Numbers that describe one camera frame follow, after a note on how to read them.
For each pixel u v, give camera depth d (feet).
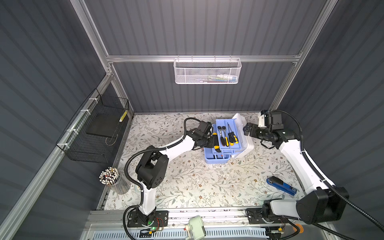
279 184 2.63
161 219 2.37
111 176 2.28
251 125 2.38
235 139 2.81
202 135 2.35
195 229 2.20
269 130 1.93
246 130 2.40
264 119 2.11
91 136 2.34
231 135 2.91
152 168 1.67
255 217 2.41
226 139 2.83
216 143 2.78
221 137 2.89
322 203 1.28
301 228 2.28
